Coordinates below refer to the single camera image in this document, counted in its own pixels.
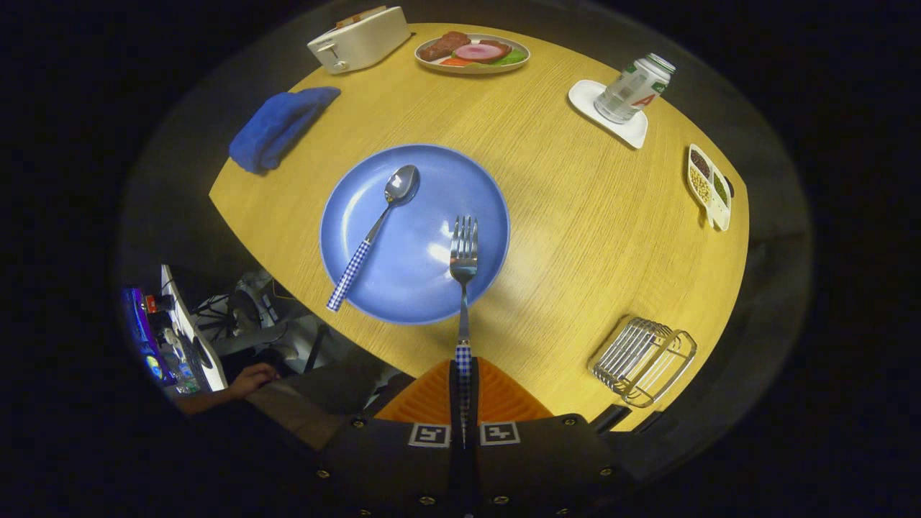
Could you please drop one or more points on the white divided snack dish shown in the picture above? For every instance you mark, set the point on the white divided snack dish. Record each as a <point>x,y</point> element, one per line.
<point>709,191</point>

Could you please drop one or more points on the orange carrot slice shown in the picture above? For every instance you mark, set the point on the orange carrot slice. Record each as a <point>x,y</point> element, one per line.
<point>455,62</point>

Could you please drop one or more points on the blue cloth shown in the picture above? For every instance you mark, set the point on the blue cloth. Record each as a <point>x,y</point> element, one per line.
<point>277,129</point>

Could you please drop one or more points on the blue plate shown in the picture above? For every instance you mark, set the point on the blue plate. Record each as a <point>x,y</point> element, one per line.
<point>417,280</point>

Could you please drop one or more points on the lit colourful computer screen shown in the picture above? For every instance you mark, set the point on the lit colourful computer screen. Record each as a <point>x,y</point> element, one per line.
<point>144,338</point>

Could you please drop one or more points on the pink ham slice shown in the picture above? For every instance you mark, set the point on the pink ham slice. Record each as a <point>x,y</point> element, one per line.
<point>478,52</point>

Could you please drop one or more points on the brown toast slice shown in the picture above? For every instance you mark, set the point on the brown toast slice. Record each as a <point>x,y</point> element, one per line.
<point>360,16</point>

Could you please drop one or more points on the white toaster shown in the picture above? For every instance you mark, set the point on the white toaster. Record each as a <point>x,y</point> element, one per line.
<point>367,43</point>

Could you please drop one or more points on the white coaster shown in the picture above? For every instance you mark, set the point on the white coaster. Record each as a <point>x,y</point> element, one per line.
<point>586,97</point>

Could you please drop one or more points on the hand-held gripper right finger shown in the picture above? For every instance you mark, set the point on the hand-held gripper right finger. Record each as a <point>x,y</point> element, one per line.
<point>540,467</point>

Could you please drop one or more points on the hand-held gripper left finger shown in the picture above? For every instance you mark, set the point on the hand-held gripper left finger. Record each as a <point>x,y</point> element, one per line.
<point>396,467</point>

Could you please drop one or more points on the brown meat piece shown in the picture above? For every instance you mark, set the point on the brown meat piece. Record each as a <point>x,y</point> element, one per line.
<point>442,44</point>

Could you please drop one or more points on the grey swivel chair base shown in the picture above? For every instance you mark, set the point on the grey swivel chair base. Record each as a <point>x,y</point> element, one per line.
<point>252,338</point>

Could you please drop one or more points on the beige food plate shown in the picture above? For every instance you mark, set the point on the beige food plate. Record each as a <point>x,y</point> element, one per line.
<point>471,70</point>

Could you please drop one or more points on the green lettuce leaf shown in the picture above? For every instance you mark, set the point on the green lettuce leaf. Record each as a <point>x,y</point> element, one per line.
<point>512,57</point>

